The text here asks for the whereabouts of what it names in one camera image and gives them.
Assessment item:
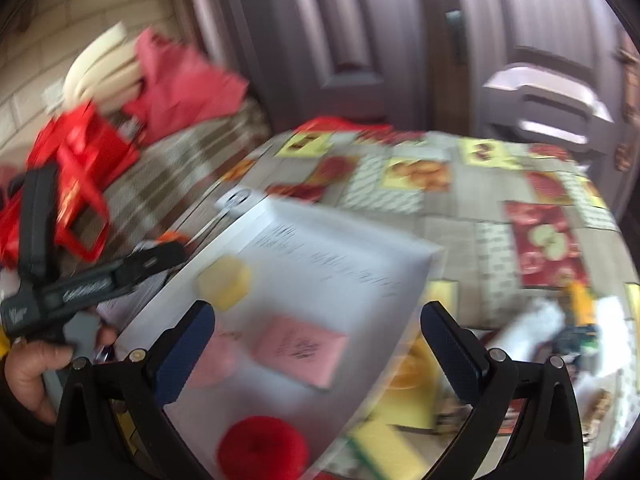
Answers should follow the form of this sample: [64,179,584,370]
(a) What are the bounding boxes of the brown door with handle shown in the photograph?
[450,0,638,161]

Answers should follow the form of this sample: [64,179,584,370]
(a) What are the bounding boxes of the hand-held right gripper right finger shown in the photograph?
[420,301,586,480]

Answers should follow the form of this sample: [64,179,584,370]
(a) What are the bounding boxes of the red yarn ball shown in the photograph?
[216,416,309,480]

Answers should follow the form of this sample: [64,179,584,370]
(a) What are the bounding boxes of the white tag with ring mark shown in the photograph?
[216,187,256,216]

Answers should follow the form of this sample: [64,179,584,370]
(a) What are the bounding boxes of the pale pink puff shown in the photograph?
[192,332,239,388]

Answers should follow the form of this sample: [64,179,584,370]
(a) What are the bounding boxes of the dark door lock plate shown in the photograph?
[446,10,468,66]

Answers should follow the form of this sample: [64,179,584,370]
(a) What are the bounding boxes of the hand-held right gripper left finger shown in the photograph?
[52,300,216,480]

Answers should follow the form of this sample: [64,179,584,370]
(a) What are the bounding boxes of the red gift bag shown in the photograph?
[0,102,141,268]

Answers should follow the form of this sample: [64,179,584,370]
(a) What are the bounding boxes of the fruit print tablecloth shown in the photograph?
[165,117,640,480]

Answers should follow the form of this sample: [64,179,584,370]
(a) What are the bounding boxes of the white sponge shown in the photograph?
[502,300,566,357]

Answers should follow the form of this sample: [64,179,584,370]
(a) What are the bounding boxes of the brown door with lock plate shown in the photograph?
[170,0,471,133]

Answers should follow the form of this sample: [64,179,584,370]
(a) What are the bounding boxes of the brown plaid blanket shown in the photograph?
[65,100,271,281]

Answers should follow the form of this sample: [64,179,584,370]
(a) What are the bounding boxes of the yellow tissue packet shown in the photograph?
[567,280,599,330]

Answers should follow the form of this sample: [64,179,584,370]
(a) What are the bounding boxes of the person's left hand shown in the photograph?
[5,326,118,426]

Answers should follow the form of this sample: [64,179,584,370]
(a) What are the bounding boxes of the red plastic bag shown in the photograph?
[122,27,250,146]

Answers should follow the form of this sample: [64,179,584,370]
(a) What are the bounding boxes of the pink square card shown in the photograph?
[252,315,348,389]

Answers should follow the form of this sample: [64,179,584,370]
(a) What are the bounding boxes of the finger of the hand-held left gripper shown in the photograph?
[20,162,61,291]
[44,241,187,312]

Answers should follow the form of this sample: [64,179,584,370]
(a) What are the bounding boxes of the white shallow box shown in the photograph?
[97,195,443,480]

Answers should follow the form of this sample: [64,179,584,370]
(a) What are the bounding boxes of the white foam pieces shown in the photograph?
[62,21,146,111]

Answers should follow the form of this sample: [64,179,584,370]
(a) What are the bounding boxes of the red patterned cloth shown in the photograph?
[295,116,392,134]

